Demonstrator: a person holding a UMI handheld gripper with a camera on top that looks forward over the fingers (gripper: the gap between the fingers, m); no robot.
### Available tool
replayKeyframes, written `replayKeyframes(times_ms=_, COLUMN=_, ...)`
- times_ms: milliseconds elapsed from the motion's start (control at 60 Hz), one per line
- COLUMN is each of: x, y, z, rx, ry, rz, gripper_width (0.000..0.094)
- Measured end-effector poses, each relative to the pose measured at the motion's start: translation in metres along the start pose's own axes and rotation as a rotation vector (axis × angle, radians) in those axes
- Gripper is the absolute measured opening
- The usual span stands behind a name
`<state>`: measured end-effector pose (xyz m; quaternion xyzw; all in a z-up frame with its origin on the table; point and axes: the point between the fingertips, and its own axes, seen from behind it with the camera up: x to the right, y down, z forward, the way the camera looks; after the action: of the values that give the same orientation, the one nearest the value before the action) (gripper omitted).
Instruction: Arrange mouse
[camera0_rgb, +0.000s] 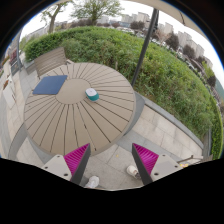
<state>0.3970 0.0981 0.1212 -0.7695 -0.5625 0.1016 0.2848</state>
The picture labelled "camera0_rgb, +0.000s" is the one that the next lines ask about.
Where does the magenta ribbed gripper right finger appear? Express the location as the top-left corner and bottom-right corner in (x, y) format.
(131, 142), (184, 186)

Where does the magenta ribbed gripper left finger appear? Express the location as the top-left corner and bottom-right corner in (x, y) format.
(41, 143), (92, 186)

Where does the white and teal computer mouse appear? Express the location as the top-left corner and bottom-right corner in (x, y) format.
(85, 88), (99, 102)

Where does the blue mouse pad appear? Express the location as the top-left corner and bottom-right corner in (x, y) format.
(33, 75), (67, 95)

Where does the right white shoe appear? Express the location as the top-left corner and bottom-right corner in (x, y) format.
(127, 165), (140, 179)

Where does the white shoe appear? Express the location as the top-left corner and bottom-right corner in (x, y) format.
(127, 165), (140, 179)
(85, 176), (99, 188)

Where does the left white shoe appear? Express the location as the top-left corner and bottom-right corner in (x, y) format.
(85, 176), (99, 188)

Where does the round wooden slatted table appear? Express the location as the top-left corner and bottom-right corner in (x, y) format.
(24, 63), (136, 155)

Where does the green hedge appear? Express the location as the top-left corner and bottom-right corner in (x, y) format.
(20, 26), (223, 159)

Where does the beige slatted outdoor chair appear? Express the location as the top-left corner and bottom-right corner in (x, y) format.
(34, 47), (72, 78)

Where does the black umbrella pole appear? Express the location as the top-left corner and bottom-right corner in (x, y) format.
(131, 8), (159, 87)

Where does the beige parasol canopy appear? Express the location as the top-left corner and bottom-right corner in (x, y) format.
(130, 0), (207, 39)

